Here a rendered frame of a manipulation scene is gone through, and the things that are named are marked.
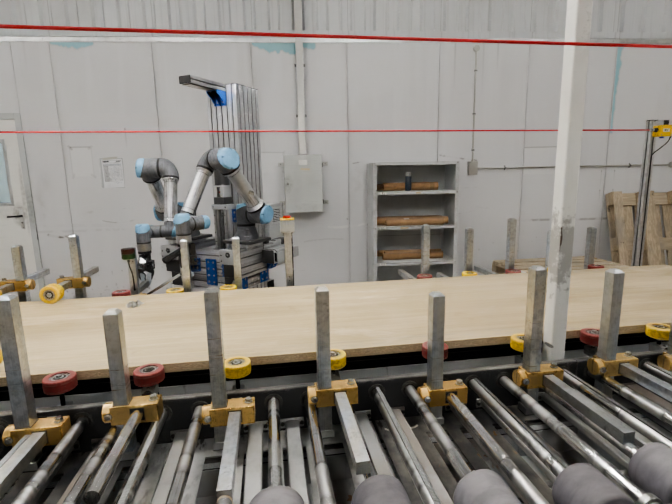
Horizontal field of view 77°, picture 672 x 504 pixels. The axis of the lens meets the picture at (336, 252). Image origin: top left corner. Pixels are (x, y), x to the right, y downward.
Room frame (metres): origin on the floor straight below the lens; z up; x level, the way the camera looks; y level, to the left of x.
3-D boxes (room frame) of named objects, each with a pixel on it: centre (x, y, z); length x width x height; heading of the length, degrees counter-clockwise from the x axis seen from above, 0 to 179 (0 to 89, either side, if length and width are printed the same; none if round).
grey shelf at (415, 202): (4.61, -0.82, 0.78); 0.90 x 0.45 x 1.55; 94
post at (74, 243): (2.00, 1.24, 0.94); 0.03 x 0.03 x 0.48; 9
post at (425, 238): (2.27, -0.49, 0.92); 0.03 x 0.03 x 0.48; 9
